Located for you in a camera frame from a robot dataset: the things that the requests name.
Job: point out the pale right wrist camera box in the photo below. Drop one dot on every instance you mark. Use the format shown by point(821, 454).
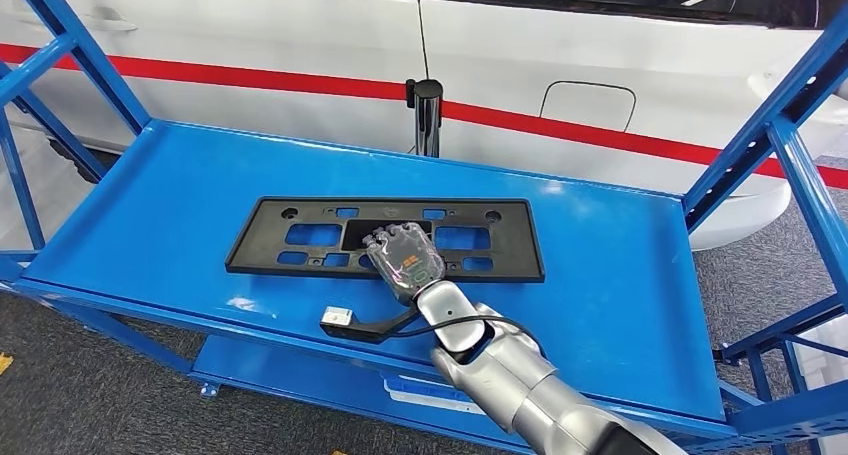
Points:
point(336, 317)

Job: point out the red barrier belt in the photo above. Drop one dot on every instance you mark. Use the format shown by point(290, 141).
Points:
point(596, 134)
point(232, 78)

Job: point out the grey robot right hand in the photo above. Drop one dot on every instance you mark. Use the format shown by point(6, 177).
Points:
point(407, 260)

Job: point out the black plastic plate bracket part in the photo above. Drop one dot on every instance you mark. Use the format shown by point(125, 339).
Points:
point(517, 253)

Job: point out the white car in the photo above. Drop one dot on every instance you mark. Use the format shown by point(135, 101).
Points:
point(265, 28)

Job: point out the blue metal shelf rack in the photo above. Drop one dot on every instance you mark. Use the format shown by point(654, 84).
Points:
point(166, 207)

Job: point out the black chrome stanchion post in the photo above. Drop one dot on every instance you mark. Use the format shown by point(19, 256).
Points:
point(427, 121)

